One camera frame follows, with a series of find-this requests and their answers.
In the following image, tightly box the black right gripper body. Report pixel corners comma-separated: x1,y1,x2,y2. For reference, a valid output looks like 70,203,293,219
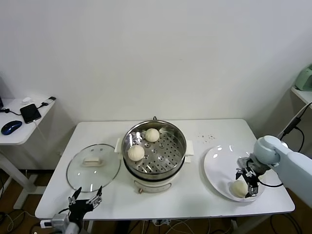
243,167,263,186

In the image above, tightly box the steel perforated steamer basket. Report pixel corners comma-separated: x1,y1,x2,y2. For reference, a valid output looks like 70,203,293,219
114,121,195,177

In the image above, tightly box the white phone charging cable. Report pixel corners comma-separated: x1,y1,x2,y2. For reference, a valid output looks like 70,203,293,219
34,119,47,143

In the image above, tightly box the round glass lid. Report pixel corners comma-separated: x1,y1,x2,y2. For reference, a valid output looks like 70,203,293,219
66,143,122,193

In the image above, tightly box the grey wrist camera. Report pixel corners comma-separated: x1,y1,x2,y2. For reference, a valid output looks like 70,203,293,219
237,157,253,169
40,214,69,229

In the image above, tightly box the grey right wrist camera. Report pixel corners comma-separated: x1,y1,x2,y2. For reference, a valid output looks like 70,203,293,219
237,157,253,169

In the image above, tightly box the blue computer mouse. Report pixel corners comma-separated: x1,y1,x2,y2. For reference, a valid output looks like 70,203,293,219
0,120,23,135

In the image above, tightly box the white side desk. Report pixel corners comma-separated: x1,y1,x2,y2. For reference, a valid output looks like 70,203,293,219
0,97,57,210

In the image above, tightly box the pale green appliance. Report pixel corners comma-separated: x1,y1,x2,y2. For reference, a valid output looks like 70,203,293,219
294,63,312,92

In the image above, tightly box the white steamed baozi bun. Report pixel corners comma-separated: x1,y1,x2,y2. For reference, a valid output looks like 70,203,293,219
128,145,145,162
145,128,161,142
231,180,248,198

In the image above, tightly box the black desk cable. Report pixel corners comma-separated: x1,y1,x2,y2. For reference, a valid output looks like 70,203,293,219
0,108,22,117

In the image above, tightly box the white round plate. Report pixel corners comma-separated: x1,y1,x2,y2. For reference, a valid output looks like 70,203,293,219
203,145,266,203

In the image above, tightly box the black smartphone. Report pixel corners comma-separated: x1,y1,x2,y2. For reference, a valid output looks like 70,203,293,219
19,103,41,124

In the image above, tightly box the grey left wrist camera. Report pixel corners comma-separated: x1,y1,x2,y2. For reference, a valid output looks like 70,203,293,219
40,214,69,229

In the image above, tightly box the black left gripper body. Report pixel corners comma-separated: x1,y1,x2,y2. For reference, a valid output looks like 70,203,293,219
69,199,95,221

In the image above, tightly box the dark monitor edge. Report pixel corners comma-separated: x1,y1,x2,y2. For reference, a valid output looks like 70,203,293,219
0,74,5,109

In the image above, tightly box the black usb dongle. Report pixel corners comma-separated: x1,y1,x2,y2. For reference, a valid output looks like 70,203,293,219
36,97,57,108

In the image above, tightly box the white shelf table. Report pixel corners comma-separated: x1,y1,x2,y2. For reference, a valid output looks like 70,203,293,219
290,86,312,156

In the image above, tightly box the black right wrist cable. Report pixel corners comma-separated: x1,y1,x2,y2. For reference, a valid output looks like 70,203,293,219
257,179,283,188

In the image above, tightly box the black power adapter cable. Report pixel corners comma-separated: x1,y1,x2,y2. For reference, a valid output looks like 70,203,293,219
277,102,312,153

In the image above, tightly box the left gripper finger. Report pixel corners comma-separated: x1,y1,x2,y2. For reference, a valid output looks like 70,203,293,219
86,185,103,205
67,186,82,205

